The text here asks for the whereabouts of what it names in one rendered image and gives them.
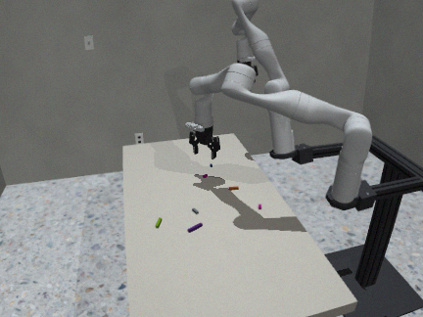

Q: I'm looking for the purple rod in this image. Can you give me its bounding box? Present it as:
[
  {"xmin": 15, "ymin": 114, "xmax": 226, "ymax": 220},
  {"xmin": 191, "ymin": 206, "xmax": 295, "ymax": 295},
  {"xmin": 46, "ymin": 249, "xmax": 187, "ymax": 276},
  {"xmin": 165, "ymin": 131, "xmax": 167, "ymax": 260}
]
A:
[{"xmin": 188, "ymin": 223, "xmax": 203, "ymax": 233}]

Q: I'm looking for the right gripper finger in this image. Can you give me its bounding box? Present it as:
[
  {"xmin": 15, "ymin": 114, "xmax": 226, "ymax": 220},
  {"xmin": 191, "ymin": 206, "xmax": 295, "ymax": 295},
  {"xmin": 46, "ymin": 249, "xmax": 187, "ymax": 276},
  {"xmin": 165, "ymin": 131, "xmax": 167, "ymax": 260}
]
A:
[{"xmin": 252, "ymin": 65, "xmax": 259, "ymax": 76}]

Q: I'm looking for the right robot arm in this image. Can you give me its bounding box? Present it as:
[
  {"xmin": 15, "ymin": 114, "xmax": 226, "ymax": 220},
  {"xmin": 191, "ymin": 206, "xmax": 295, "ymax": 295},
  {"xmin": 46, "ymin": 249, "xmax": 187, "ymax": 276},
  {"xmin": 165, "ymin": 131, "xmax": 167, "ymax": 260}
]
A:
[{"xmin": 232, "ymin": 0, "xmax": 295, "ymax": 154}]

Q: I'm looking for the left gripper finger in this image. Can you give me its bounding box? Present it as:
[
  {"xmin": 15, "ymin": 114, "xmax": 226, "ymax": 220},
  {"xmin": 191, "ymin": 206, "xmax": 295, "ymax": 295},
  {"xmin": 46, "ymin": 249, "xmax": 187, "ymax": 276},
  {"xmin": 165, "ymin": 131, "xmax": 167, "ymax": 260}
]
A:
[
  {"xmin": 203, "ymin": 136, "xmax": 220, "ymax": 159},
  {"xmin": 189, "ymin": 130, "xmax": 201, "ymax": 155}
]

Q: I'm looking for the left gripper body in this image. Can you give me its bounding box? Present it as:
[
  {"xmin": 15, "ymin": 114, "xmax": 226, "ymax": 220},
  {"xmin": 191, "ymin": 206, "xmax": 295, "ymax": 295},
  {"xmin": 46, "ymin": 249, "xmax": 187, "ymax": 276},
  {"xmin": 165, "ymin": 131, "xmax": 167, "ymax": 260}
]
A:
[{"xmin": 195, "ymin": 127, "xmax": 213, "ymax": 145}]

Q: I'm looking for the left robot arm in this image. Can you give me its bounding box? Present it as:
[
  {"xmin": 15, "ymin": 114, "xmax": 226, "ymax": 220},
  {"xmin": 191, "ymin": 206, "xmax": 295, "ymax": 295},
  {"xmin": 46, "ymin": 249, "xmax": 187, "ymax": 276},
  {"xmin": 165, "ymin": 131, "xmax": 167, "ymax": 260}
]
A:
[{"xmin": 185, "ymin": 64, "xmax": 372, "ymax": 204}]

